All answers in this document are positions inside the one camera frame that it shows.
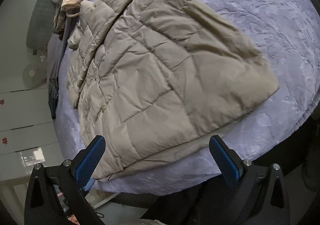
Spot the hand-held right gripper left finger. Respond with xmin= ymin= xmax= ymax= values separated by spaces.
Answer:
xmin=24 ymin=135 xmax=108 ymax=225

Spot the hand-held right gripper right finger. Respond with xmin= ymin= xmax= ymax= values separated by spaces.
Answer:
xmin=209 ymin=135 xmax=291 ymax=225

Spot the beige puffer jacket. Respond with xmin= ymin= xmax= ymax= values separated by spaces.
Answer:
xmin=67 ymin=0 xmax=280 ymax=182

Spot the dark green folded cloth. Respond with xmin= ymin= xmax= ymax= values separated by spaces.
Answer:
xmin=48 ymin=95 xmax=58 ymax=120

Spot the white fan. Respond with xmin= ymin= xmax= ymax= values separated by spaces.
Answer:
xmin=22 ymin=62 xmax=48 ymax=89

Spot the grey fringed scarf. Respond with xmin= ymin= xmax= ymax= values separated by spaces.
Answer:
xmin=47 ymin=13 xmax=78 ymax=98

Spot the lavender blanket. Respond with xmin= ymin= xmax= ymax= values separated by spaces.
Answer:
xmin=46 ymin=0 xmax=320 ymax=193

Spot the brown fuzzy garment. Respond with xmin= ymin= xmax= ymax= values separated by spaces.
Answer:
xmin=52 ymin=0 xmax=69 ymax=40

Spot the grey headboard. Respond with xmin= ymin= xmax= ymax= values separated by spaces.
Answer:
xmin=26 ymin=0 xmax=73 ymax=50

